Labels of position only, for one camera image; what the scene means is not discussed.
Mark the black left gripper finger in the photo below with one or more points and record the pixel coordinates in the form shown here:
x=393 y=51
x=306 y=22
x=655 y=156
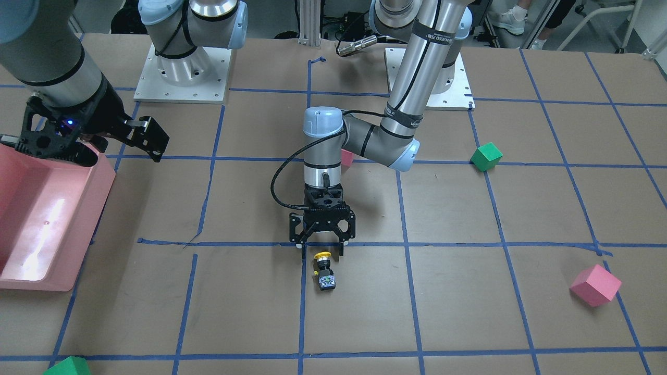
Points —
x=300 y=243
x=343 y=239

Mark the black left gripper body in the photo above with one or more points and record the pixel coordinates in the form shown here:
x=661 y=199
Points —
x=297 y=227

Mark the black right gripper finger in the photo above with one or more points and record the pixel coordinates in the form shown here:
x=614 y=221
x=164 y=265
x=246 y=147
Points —
x=146 y=134

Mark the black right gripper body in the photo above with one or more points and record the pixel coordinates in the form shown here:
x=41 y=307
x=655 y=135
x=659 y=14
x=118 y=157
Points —
x=102 y=117

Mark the yellow push button switch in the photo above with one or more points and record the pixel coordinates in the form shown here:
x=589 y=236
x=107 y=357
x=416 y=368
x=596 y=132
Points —
x=323 y=274

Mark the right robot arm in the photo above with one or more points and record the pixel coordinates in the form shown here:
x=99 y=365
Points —
x=41 y=51

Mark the pink cube near centre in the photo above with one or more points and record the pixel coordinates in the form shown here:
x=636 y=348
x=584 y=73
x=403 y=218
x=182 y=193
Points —
x=347 y=158

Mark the pink plastic bin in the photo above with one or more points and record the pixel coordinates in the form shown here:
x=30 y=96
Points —
x=49 y=211

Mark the green cube near base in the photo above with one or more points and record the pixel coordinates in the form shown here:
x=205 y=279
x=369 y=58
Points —
x=486 y=157

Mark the green cube near bin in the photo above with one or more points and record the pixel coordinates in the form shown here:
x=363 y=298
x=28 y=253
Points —
x=72 y=365

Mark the pink cube far corner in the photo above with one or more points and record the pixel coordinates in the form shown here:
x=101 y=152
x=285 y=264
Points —
x=596 y=286

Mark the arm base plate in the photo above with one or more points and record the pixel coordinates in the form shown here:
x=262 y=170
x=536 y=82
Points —
x=451 y=90
x=200 y=78

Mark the aluminium frame post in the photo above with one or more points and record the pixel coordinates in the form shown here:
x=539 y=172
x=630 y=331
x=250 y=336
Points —
x=310 y=23

